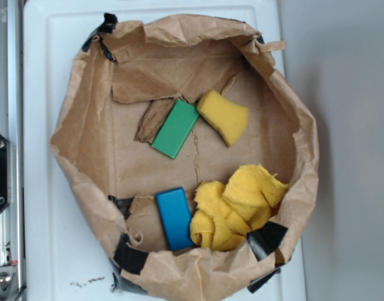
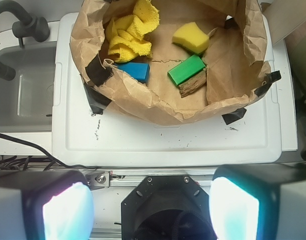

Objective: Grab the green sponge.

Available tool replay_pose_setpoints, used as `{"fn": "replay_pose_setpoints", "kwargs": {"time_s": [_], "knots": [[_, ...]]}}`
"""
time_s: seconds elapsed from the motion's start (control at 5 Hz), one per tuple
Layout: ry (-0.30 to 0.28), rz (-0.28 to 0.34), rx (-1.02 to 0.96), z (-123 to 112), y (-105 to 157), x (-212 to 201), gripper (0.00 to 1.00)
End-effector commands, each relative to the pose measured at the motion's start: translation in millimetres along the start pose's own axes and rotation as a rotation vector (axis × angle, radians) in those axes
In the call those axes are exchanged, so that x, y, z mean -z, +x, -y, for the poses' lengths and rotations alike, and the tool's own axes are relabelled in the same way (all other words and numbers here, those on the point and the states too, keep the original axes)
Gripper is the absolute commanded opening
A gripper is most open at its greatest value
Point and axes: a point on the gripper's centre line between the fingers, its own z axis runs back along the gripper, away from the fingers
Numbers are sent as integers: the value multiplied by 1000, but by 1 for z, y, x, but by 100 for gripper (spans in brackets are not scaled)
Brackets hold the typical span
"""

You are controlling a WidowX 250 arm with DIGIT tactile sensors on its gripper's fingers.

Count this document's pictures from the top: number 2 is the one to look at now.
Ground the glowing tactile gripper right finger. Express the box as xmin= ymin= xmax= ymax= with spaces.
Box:
xmin=209 ymin=163 xmax=306 ymax=240

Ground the black cable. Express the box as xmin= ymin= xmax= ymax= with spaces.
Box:
xmin=0 ymin=131 xmax=89 ymax=170

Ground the cardboard sheet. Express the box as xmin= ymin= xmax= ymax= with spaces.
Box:
xmin=259 ymin=0 xmax=306 ymax=46

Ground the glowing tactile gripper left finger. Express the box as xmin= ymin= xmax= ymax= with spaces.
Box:
xmin=0 ymin=170 xmax=95 ymax=240

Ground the black octagonal mount plate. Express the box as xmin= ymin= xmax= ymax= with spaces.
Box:
xmin=121 ymin=175 xmax=218 ymax=240

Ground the yellow and green sponge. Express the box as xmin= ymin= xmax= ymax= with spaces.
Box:
xmin=172 ymin=22 xmax=210 ymax=55

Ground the brown wood bark piece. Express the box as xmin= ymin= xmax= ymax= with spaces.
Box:
xmin=178 ymin=70 xmax=207 ymax=98

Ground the brown paper bag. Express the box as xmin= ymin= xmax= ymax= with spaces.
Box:
xmin=70 ymin=0 xmax=273 ymax=126

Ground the aluminium frame rail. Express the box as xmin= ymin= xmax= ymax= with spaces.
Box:
xmin=82 ymin=166 xmax=217 ymax=189

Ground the yellow crumpled cloth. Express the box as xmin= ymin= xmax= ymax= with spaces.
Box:
xmin=104 ymin=0 xmax=160 ymax=63

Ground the blue rectangular block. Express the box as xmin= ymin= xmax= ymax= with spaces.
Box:
xmin=116 ymin=62 xmax=150 ymax=84

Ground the dark grey sink faucet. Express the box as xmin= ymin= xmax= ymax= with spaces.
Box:
xmin=0 ymin=0 xmax=50 ymax=81

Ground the green rectangular block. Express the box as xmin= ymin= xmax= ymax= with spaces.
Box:
xmin=167 ymin=55 xmax=206 ymax=87

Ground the grey sink basin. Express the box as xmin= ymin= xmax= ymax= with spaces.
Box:
xmin=0 ymin=41 xmax=57 ymax=133

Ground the white plastic bin lid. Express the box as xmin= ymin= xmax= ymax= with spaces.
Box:
xmin=51 ymin=13 xmax=282 ymax=168

